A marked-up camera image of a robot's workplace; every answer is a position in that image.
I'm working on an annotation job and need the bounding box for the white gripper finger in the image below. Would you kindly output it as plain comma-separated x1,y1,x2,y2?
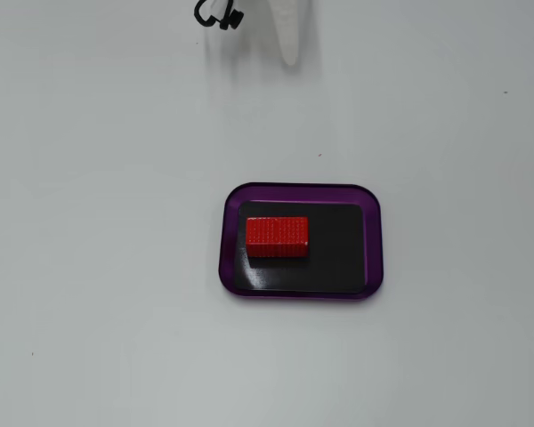
270,0,303,68

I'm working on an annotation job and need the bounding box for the red textured block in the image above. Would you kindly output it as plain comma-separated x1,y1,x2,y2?
245,216,310,259

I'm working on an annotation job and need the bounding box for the purple tray with black base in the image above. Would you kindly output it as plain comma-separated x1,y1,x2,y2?
218,181,384,305

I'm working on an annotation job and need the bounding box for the black cable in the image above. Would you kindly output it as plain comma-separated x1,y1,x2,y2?
193,0,246,32

